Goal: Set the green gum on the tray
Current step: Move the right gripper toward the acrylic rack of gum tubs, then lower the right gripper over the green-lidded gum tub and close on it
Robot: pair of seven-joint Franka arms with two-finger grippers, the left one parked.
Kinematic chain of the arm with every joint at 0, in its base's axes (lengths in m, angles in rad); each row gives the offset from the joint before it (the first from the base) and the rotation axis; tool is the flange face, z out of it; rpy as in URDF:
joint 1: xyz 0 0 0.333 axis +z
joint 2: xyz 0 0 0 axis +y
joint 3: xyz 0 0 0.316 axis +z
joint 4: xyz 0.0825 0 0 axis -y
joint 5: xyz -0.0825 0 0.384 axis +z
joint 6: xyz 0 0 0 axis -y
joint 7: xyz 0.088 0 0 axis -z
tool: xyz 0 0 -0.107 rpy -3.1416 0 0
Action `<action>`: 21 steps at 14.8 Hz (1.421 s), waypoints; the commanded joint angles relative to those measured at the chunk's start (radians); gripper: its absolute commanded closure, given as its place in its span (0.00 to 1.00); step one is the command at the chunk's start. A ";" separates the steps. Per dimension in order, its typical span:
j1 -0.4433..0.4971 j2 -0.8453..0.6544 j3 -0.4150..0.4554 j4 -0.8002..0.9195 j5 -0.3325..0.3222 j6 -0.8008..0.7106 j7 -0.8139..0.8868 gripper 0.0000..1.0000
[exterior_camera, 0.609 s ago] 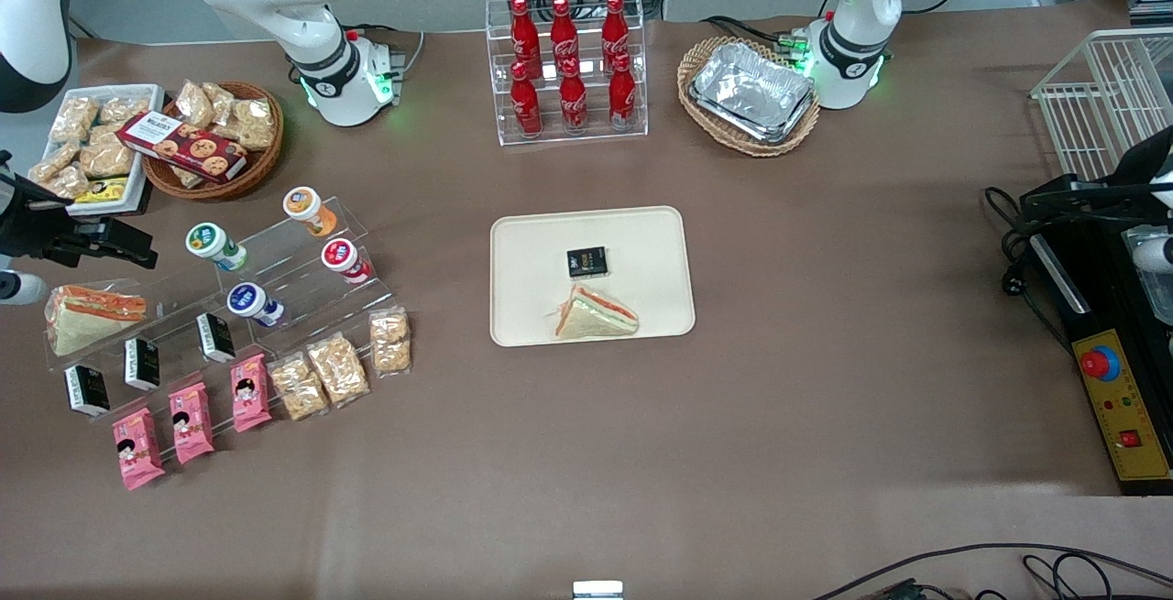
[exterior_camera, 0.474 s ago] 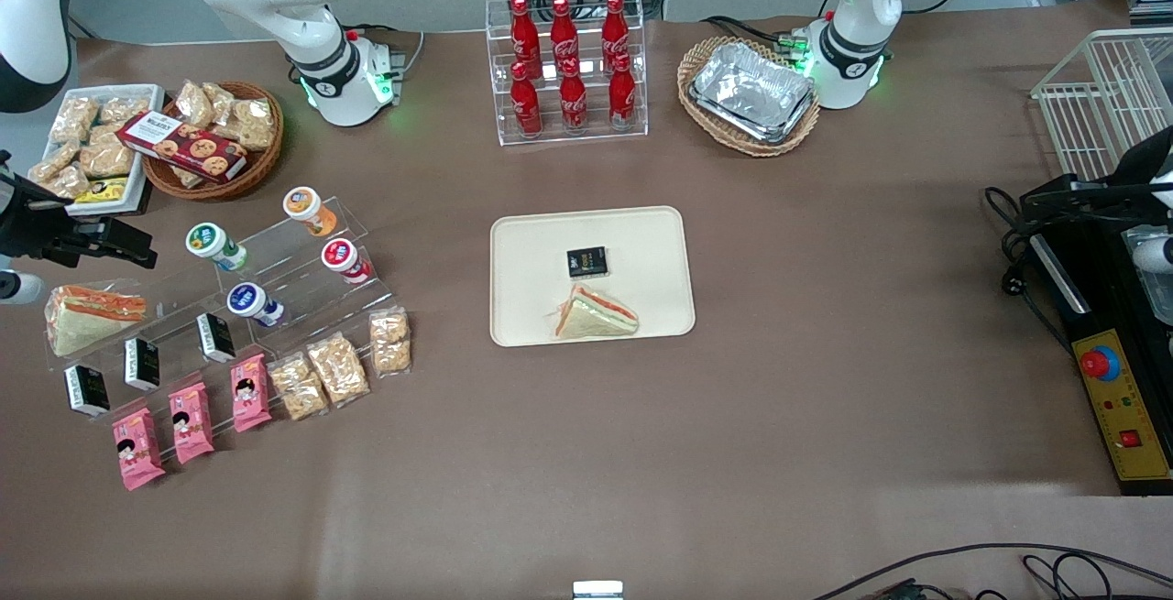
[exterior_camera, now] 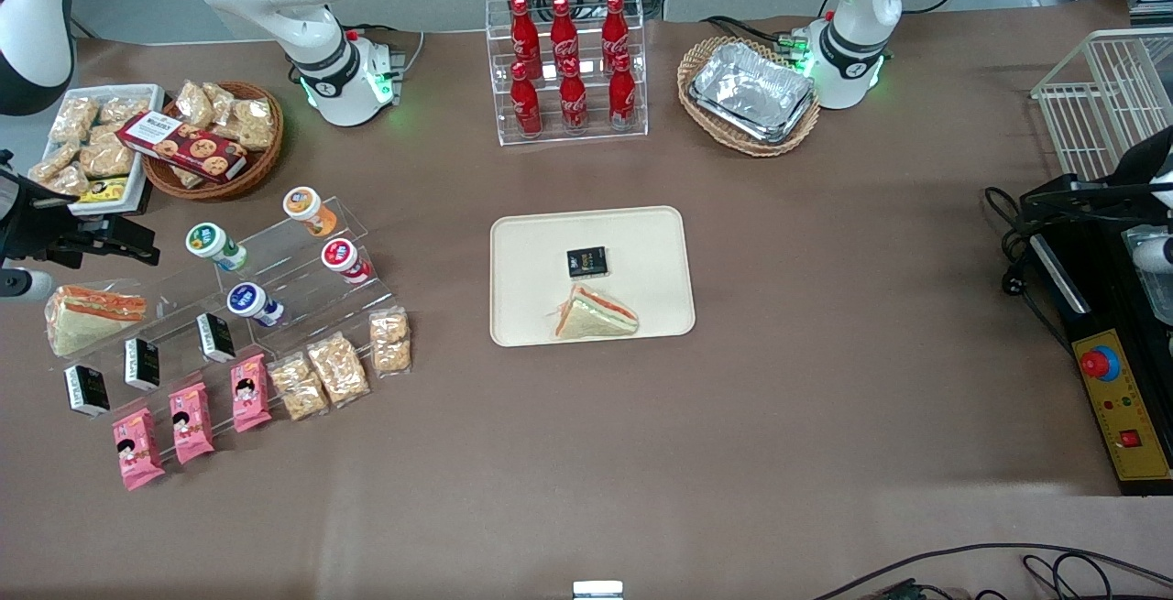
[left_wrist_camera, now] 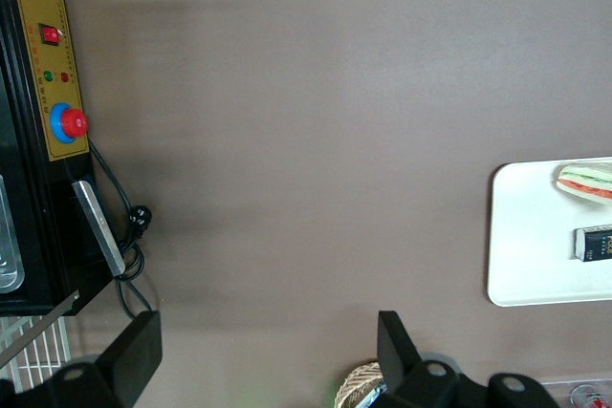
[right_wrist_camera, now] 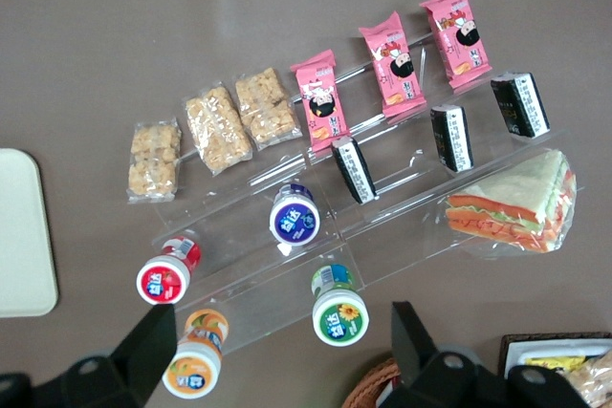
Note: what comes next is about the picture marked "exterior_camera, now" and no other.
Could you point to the red cola bottle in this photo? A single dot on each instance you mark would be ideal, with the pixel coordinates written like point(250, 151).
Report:
point(574, 103)
point(564, 32)
point(526, 105)
point(615, 30)
point(523, 37)
point(622, 96)

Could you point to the metal tray in machine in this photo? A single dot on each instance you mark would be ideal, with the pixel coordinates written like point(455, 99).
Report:
point(1150, 293)

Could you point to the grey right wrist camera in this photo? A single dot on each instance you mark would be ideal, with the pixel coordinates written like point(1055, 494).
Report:
point(23, 284)

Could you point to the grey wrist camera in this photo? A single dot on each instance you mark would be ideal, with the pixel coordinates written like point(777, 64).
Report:
point(23, 284)
point(1155, 252)

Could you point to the red emergency stop button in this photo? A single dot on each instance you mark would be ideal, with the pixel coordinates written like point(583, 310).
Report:
point(1096, 364)

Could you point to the clear acrylic stepped stand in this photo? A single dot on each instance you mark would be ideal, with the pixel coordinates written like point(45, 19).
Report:
point(174, 293)
point(284, 252)

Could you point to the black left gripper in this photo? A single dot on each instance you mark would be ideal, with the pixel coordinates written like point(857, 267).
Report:
point(1107, 197)

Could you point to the clear acrylic bottle rack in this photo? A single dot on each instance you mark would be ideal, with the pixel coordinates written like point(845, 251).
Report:
point(594, 137)

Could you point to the orange gum bottle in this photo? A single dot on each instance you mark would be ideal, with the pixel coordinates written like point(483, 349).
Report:
point(307, 208)

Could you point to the wrapped triangle sandwich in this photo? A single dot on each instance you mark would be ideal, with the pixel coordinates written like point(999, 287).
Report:
point(92, 321)
point(596, 318)

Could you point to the blue gum bottle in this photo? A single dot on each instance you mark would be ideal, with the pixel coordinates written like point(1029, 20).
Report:
point(252, 302)

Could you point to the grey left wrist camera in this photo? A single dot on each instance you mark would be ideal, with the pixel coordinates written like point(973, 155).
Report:
point(1155, 252)

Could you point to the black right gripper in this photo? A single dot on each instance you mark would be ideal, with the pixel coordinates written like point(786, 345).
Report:
point(41, 226)

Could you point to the beige serving tray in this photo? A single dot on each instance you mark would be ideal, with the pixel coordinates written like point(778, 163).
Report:
point(641, 252)

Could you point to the small white box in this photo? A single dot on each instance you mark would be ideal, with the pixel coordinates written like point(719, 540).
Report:
point(597, 591)

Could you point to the clear rice cracker pack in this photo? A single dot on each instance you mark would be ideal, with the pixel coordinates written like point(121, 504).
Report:
point(193, 103)
point(298, 387)
point(255, 124)
point(124, 110)
point(338, 369)
point(105, 158)
point(55, 165)
point(73, 119)
point(390, 341)
point(223, 98)

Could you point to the wicker basket with snacks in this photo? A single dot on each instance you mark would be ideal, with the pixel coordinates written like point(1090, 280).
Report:
point(261, 165)

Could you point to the yellow snack pack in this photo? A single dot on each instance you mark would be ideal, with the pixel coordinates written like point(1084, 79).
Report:
point(103, 190)

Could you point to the red gum bottle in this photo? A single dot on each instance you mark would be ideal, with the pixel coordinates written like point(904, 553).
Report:
point(345, 259)

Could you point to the black machine with yellow panel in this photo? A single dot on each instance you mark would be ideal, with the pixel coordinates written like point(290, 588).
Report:
point(1090, 325)

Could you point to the black gum box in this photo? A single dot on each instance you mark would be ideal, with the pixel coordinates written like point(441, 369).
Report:
point(216, 337)
point(587, 263)
point(87, 391)
point(142, 364)

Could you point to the white rectangular snack tray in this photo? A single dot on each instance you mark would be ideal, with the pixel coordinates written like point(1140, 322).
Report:
point(147, 96)

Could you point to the silver foil tray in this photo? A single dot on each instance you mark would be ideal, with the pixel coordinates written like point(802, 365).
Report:
point(751, 92)

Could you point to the wicker basket with foil tray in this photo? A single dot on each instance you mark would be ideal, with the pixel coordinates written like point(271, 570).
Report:
point(747, 146)

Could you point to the pink snack pack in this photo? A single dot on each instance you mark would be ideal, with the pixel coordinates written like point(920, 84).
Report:
point(137, 450)
point(250, 394)
point(191, 423)

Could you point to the maroon cookie box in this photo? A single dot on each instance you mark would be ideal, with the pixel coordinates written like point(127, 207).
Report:
point(183, 147)

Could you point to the green gum bottle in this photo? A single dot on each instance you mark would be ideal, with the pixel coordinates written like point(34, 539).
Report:
point(213, 245)

